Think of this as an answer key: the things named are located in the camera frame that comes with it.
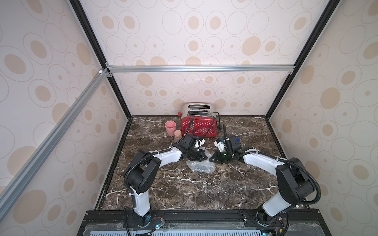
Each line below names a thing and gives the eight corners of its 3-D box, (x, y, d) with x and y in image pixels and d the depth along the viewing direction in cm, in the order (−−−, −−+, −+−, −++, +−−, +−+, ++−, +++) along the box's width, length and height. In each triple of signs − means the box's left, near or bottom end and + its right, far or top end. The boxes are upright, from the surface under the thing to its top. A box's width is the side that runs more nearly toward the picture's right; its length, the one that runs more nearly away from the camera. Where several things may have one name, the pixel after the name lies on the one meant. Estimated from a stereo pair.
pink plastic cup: (165, 137, 109) (163, 129, 101) (167, 129, 114) (165, 120, 106) (176, 138, 109) (174, 129, 101) (176, 129, 114) (175, 120, 106)
